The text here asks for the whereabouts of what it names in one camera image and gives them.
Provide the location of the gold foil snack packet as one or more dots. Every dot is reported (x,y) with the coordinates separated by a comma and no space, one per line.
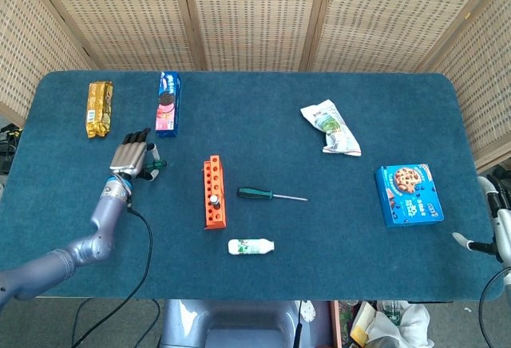
(99,108)

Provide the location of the small green black screwdriver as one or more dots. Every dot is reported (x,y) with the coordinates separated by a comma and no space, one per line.
(159,162)

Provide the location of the blue chocolate chip cookie box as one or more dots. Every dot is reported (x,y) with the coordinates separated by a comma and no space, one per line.
(407,200)

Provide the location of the orange screwdriver holder block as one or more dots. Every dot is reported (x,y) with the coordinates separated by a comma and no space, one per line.
(216,223)

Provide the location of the green label bottle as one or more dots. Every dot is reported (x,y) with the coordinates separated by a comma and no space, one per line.
(393,316)

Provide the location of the crumpled white snack bag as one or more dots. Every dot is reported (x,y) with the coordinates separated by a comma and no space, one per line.
(331,124)

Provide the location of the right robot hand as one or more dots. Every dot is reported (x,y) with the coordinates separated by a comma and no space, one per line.
(505,232)

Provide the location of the blue felt table cover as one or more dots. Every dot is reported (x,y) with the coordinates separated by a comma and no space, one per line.
(279,276)

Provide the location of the white plastic bottle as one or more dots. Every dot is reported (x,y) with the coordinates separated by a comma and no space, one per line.
(249,246)

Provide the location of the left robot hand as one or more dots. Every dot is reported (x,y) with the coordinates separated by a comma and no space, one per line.
(127,158)

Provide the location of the white perforated plate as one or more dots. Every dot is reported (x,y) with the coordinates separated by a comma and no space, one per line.
(307,312)

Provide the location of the yellow paper item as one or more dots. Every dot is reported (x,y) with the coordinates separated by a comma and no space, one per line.
(358,336)

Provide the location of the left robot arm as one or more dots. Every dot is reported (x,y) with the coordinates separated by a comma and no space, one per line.
(104,212)

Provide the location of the black floor object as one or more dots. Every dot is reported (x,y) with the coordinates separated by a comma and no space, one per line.
(504,176)

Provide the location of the blue pink cookie box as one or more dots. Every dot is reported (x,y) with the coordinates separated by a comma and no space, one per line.
(167,104)

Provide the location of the woven folding screen panel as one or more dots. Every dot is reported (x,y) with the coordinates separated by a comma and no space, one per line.
(483,64)
(255,17)
(24,44)
(399,17)
(127,17)

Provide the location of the large green black screwdriver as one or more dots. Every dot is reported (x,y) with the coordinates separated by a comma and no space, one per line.
(253,193)

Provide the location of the white plastic bag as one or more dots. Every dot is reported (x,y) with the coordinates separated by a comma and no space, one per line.
(415,320)

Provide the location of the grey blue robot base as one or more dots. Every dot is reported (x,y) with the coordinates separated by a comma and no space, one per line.
(239,324)

